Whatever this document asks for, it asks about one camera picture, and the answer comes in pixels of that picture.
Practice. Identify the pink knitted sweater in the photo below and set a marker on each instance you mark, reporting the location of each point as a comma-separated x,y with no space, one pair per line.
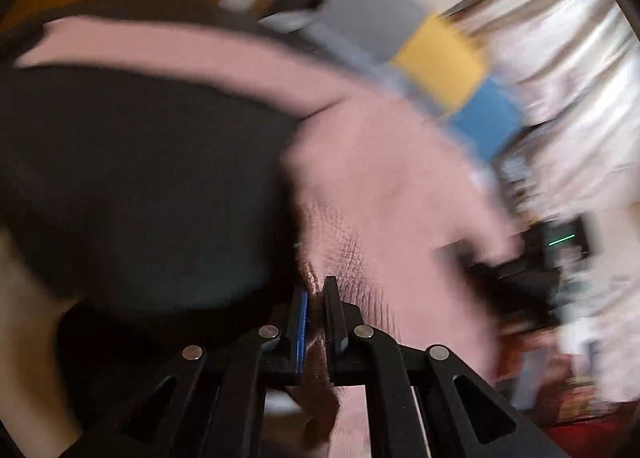
380,177

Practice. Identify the floral striped curtain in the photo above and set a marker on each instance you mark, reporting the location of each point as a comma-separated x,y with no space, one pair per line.
575,87

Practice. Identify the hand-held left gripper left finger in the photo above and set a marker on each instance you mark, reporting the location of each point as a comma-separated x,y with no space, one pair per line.
300,333

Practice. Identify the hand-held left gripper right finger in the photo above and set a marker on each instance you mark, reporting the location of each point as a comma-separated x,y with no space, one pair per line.
336,333

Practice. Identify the grey yellow blue chair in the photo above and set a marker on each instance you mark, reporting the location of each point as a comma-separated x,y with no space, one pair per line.
440,62

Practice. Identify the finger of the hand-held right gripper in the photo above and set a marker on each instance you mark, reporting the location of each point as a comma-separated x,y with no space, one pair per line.
460,258

